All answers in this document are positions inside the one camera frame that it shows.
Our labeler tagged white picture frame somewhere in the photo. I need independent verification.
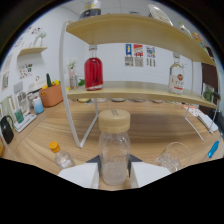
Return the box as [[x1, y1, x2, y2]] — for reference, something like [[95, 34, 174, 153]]
[[16, 90, 29, 113]]

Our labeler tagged glass jar of limes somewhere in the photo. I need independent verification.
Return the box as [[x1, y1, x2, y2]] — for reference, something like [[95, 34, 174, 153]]
[[202, 83, 221, 103]]

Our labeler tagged green cap clear bottle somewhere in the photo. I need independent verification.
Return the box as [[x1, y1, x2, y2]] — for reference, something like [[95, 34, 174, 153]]
[[178, 21, 193, 38]]

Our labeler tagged blue wall poster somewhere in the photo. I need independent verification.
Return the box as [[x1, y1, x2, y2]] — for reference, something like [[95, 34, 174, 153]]
[[125, 43, 134, 56]]

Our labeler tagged black yellow snack bag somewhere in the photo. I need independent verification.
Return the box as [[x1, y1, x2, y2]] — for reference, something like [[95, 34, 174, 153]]
[[79, 0, 102, 20]]

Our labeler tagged white decorative figurine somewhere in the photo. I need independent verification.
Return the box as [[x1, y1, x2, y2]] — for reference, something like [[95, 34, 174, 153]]
[[31, 28, 48, 48]]

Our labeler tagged green cucumber toy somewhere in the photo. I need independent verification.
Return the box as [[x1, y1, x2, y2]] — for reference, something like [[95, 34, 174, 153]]
[[45, 73, 53, 88]]

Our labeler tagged blue liquid bottle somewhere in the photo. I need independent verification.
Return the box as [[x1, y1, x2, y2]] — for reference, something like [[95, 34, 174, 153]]
[[207, 139, 220, 159]]

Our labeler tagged red liquid glass bottle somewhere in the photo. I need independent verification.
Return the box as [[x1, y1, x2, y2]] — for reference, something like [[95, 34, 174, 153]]
[[83, 44, 104, 92]]

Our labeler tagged two-tier wooden shelf rack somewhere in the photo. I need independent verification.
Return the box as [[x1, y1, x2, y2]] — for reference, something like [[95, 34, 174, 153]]
[[59, 13, 221, 149]]

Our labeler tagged orange storage basket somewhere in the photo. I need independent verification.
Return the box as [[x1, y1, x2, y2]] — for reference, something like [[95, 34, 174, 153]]
[[39, 84, 64, 108]]

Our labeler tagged green cup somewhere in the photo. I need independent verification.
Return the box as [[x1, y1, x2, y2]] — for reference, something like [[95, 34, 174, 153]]
[[14, 109, 25, 124]]

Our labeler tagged wall photo collage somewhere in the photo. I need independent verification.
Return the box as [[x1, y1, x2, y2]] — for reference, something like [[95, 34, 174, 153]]
[[18, 63, 34, 79]]

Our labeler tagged red wall poster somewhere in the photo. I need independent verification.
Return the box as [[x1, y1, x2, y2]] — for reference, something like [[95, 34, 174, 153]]
[[133, 43, 144, 58]]

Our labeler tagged clear bottle red label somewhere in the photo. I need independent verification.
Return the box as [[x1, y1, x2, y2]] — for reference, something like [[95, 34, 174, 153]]
[[167, 52, 185, 95]]

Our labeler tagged white tray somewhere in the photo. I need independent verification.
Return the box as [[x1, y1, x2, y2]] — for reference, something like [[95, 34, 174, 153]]
[[13, 113, 37, 134]]

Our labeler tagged green picture frame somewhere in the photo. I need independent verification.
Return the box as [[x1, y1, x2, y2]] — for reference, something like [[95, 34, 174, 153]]
[[0, 96, 15, 120]]

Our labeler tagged white lidded pot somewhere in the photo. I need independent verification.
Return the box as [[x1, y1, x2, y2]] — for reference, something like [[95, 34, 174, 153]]
[[28, 78, 46, 93]]

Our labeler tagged clear glass with ice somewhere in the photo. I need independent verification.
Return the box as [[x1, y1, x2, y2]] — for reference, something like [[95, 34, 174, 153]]
[[155, 141, 192, 173]]

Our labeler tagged black handbag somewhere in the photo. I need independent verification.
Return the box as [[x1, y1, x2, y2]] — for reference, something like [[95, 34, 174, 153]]
[[0, 115, 15, 145]]

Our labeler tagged white vase with flowers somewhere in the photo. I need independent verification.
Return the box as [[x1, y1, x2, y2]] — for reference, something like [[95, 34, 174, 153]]
[[68, 58, 78, 89]]

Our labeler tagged wooden wall shelf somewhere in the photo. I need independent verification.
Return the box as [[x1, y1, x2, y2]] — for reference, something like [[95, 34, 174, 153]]
[[17, 46, 48, 57]]

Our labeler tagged orange cap clear bottle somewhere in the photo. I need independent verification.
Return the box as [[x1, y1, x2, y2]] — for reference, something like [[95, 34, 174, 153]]
[[49, 141, 76, 170]]

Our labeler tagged multicolour wall poster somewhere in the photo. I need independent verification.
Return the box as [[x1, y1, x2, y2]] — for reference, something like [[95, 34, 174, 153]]
[[145, 45, 157, 59]]

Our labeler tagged clear jar wooden lid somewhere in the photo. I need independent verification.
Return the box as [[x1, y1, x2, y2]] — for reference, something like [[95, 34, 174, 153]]
[[98, 108, 132, 186]]

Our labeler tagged yellow orange packet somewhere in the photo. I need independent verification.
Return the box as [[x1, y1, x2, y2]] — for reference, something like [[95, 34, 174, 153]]
[[0, 138, 6, 158]]

